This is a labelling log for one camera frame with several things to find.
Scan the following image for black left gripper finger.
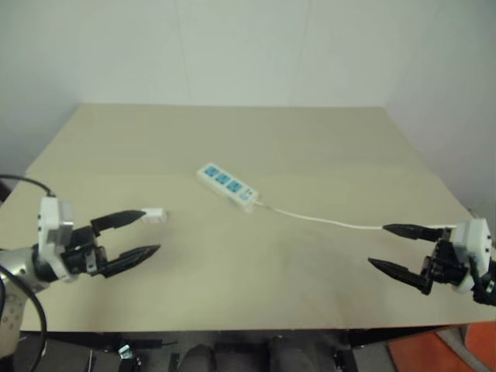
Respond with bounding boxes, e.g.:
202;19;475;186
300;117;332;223
90;209;146;234
100;243;162;279

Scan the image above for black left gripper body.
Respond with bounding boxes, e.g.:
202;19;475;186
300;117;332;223
60;225;109;278

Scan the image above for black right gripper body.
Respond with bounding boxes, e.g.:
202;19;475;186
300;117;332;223
421;231;473;288

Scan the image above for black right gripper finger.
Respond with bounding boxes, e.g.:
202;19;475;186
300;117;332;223
381;222;453;243
367;257;434;295

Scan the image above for white plug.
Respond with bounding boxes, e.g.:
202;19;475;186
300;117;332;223
141;208;171;226

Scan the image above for white power strip blue sockets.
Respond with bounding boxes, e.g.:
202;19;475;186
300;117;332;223
196;162;258;214

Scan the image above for orange sheet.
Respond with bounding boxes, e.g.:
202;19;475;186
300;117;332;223
386;320;496;372

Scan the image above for dark rounded shape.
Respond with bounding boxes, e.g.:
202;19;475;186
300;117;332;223
181;343;215;372

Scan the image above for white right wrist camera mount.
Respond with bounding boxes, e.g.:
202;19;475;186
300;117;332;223
451;218;494;296

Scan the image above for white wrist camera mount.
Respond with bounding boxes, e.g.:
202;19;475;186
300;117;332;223
451;218;494;296
37;196;78;283

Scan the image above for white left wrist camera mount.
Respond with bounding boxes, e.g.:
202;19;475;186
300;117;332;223
37;196;78;283

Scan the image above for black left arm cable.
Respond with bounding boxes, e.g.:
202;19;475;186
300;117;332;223
0;174;55;372

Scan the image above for white power strip cable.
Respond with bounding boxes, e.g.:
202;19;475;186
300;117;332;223
253;201;460;232

